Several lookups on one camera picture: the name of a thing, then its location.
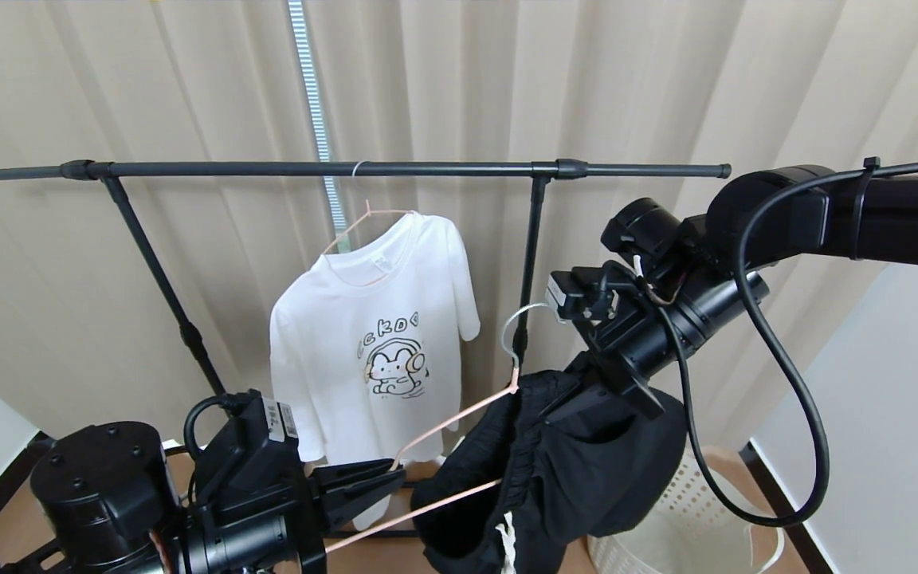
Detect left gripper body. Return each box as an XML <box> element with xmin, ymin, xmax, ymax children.
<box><xmin>180</xmin><ymin>470</ymin><xmax>328</xmax><ymax>574</ymax></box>

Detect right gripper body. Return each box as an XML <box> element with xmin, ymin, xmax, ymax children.
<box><xmin>583</xmin><ymin>267</ymin><xmax>771</xmax><ymax>421</ymax></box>

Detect pink clothes hanger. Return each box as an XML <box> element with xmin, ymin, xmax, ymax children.
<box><xmin>324</xmin><ymin>301</ymin><xmax>553</xmax><ymax>555</ymax></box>
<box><xmin>322</xmin><ymin>162</ymin><xmax>414</xmax><ymax>288</ymax></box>

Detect black garment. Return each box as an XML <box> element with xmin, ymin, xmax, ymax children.
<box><xmin>411</xmin><ymin>351</ymin><xmax>689</xmax><ymax>574</ymax></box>

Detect white printed t-shirt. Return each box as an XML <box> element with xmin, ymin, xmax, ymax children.
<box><xmin>270</xmin><ymin>211</ymin><xmax>482</xmax><ymax>531</ymax></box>

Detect white laundry basket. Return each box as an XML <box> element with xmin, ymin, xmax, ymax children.
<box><xmin>586</xmin><ymin>445</ymin><xmax>787</xmax><ymax>574</ymax></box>

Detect black clothes rack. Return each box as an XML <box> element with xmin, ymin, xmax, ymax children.
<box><xmin>0</xmin><ymin>159</ymin><xmax>732</xmax><ymax>539</ymax></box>

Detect beige curtain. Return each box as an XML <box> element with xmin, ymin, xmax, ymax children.
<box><xmin>0</xmin><ymin>0</ymin><xmax>918</xmax><ymax>455</ymax></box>

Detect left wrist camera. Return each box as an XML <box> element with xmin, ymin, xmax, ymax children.
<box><xmin>192</xmin><ymin>389</ymin><xmax>302</xmax><ymax>511</ymax></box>

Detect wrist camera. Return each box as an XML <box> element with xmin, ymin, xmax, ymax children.
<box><xmin>545</xmin><ymin>265</ymin><xmax>621</xmax><ymax>326</ymax></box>
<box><xmin>192</xmin><ymin>389</ymin><xmax>302</xmax><ymax>511</ymax></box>

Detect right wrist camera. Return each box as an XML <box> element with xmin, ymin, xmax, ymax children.
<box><xmin>545</xmin><ymin>265</ymin><xmax>621</xmax><ymax>326</ymax></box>

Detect black cable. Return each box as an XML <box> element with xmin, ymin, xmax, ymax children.
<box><xmin>182</xmin><ymin>392</ymin><xmax>246</xmax><ymax>463</ymax></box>
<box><xmin>657</xmin><ymin>157</ymin><xmax>918</xmax><ymax>529</ymax></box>

